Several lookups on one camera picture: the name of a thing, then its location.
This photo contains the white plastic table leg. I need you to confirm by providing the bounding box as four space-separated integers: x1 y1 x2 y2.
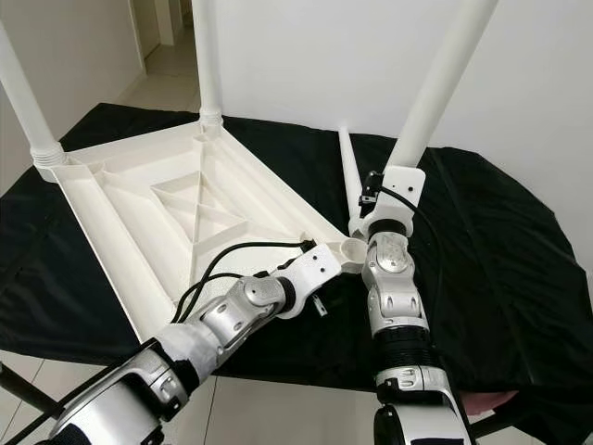
338 128 367 233
385 0 499 172
193 0 225 135
0 23 68 182

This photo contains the white plastic table top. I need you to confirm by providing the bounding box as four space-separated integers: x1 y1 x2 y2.
35 116 367 344

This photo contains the black table cloth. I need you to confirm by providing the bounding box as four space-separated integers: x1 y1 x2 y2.
0 102 593 409

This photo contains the pink cloth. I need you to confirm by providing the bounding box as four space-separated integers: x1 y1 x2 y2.
463 389 522 414

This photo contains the black metal table leg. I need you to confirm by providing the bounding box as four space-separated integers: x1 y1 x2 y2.
473 408 522 438
0 362 68 420

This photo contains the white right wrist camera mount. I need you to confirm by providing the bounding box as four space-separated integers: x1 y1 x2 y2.
352 165 427 237

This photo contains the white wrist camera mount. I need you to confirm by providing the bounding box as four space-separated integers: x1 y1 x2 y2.
278 243 342 321
352 165 427 237

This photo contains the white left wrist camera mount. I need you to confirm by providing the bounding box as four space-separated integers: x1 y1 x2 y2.
278 243 342 321

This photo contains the white door frame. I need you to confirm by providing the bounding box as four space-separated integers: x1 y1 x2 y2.
132 0 182 47

